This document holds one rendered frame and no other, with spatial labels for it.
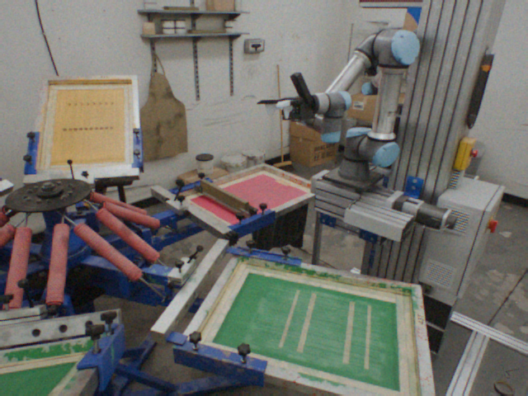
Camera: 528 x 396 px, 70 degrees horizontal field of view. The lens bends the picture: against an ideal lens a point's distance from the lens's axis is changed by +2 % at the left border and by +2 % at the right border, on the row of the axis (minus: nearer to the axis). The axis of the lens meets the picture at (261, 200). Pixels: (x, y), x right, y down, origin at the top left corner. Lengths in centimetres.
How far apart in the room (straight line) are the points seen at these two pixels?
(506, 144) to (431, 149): 330
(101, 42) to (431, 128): 288
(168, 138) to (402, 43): 300
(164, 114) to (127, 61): 60
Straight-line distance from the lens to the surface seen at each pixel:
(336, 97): 148
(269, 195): 230
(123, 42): 390
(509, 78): 504
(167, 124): 412
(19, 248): 155
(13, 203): 167
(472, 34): 177
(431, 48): 181
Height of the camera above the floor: 196
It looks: 27 degrees down
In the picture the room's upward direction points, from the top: 1 degrees clockwise
